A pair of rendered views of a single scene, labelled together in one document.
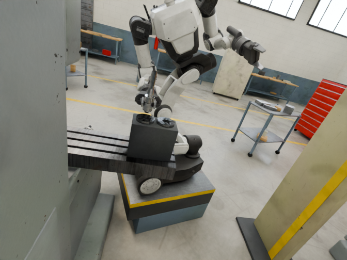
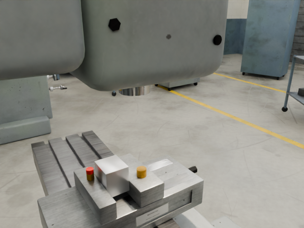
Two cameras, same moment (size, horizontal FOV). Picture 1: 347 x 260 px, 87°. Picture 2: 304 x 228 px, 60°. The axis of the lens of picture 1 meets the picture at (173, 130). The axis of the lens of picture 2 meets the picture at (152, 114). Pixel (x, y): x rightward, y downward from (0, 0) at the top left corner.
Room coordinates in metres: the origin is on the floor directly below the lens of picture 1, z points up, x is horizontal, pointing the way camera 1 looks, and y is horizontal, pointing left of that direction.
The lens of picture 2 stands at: (0.62, 0.20, 1.39)
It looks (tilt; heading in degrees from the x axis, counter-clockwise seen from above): 21 degrees down; 71
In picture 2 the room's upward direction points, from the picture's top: straight up
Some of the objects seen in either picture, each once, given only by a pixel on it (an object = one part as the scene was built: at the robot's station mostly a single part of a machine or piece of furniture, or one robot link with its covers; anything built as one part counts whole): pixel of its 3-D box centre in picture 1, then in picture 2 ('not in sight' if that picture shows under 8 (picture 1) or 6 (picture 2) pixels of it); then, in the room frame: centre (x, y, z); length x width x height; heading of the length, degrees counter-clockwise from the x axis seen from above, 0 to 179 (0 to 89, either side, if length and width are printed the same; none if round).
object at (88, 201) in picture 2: not in sight; (125, 194); (0.73, 0.69, 1.00); 0.35 x 0.15 x 0.11; 14
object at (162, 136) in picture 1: (152, 136); not in sight; (0.80, 0.10, 1.05); 0.22 x 0.12 x 0.20; 104
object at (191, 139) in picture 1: (168, 151); not in sight; (1.39, -0.01, 0.59); 0.64 x 0.52 x 0.33; 121
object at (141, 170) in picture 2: not in sight; (141, 172); (0.77, 0.67, 1.07); 0.02 x 0.02 x 0.02
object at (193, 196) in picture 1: (159, 182); not in sight; (1.39, -0.01, 0.20); 0.78 x 0.68 x 0.40; 121
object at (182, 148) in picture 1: (174, 143); not in sight; (1.41, -0.04, 0.68); 0.21 x 0.20 x 0.13; 121
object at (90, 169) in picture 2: not in sight; (90, 173); (0.66, 0.70, 1.07); 0.02 x 0.02 x 0.03
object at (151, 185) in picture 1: (150, 183); not in sight; (1.04, 0.06, 0.50); 0.20 x 0.05 x 0.20; 121
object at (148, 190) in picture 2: not in sight; (135, 177); (0.76, 0.70, 1.04); 0.15 x 0.06 x 0.04; 104
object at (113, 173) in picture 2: not in sight; (111, 175); (0.70, 0.68, 1.06); 0.06 x 0.05 x 0.06; 104
